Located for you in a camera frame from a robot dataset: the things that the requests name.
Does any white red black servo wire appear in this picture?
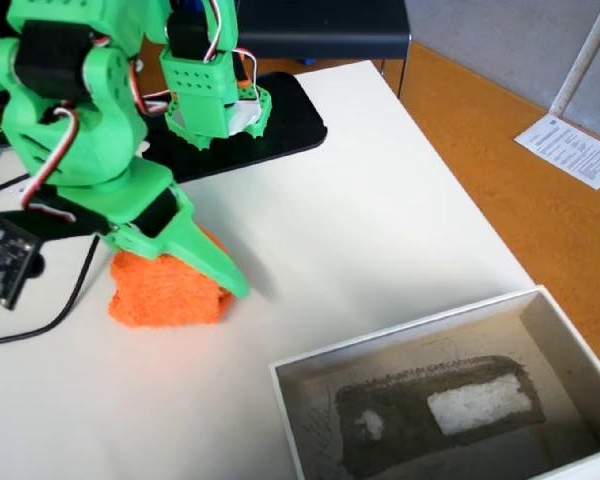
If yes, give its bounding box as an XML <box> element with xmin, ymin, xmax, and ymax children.
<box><xmin>18</xmin><ymin>107</ymin><xmax>81</xmax><ymax>224</ymax></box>

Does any thick black camera cable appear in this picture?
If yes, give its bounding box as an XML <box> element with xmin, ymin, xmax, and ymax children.
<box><xmin>0</xmin><ymin>172</ymin><xmax>101</xmax><ymax>348</ymax></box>

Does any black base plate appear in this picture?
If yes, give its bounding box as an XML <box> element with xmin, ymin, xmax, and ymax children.
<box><xmin>142</xmin><ymin>71</ymin><xmax>329</xmax><ymax>185</ymax></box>

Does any white cardboard box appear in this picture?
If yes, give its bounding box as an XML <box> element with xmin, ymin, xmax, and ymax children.
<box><xmin>269</xmin><ymin>284</ymin><xmax>600</xmax><ymax>480</ymax></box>

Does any printed white paper sheet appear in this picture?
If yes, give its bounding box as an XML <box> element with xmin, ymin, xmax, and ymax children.
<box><xmin>513</xmin><ymin>112</ymin><xmax>600</xmax><ymax>191</ymax></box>

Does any orange fuzzy cloth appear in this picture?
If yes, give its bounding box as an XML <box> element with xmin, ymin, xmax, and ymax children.
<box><xmin>107</xmin><ymin>227</ymin><xmax>236</xmax><ymax>329</ymax></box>

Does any white red servo lead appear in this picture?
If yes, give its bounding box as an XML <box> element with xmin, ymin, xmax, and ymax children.
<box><xmin>139</xmin><ymin>89</ymin><xmax>174</xmax><ymax>114</ymax></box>

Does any black wrist camera board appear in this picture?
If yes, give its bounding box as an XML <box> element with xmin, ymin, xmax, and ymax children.
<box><xmin>0</xmin><ymin>209</ymin><xmax>46</xmax><ymax>310</ymax></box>

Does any green gripper black servo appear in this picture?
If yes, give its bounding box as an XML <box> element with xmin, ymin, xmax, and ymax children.
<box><xmin>27</xmin><ymin>155</ymin><xmax>252</xmax><ymax>302</ymax></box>

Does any dark blue chair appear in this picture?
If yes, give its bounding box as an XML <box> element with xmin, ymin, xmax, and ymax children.
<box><xmin>229</xmin><ymin>0</ymin><xmax>412</xmax><ymax>97</ymax></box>

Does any white metal pole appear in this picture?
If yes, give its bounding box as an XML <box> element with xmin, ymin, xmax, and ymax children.
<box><xmin>548</xmin><ymin>0</ymin><xmax>600</xmax><ymax>119</ymax></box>

